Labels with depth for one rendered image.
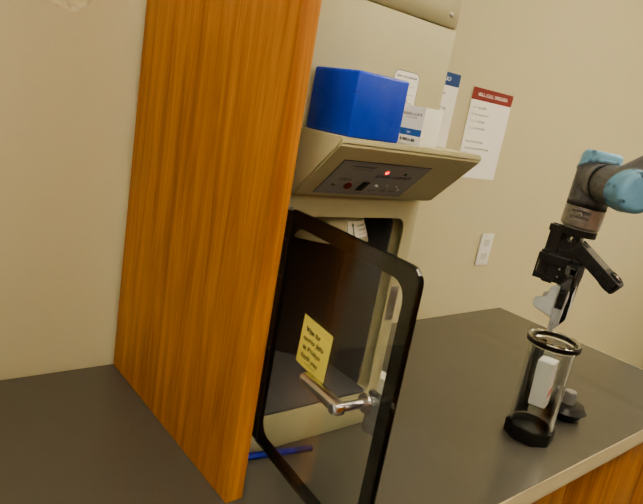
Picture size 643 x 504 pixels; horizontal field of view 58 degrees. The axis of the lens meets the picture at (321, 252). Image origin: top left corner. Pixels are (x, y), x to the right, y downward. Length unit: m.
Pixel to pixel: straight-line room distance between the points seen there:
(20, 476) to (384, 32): 0.88
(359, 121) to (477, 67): 1.08
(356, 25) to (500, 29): 1.04
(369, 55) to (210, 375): 0.56
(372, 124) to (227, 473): 0.56
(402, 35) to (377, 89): 0.20
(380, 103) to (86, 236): 0.68
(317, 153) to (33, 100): 0.56
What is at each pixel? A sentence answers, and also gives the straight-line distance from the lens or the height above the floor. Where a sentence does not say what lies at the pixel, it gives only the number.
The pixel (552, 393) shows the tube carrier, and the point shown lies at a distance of 1.31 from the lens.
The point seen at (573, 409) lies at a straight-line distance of 1.50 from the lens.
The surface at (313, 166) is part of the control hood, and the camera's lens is 0.84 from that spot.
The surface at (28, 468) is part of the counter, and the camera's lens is 1.05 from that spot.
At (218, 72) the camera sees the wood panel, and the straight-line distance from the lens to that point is 0.93.
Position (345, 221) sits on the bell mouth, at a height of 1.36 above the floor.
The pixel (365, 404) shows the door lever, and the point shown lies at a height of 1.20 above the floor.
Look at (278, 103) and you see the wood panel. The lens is 0.78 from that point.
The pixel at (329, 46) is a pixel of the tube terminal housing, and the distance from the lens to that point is 0.92.
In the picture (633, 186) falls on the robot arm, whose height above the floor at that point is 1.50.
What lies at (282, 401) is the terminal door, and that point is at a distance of 0.93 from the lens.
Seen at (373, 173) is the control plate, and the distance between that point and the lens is 0.91.
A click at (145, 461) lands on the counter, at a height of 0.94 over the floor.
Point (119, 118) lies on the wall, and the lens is 1.23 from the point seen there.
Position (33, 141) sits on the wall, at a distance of 1.19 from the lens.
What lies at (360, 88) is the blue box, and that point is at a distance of 0.82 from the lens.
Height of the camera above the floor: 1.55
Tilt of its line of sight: 14 degrees down
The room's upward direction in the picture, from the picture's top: 10 degrees clockwise
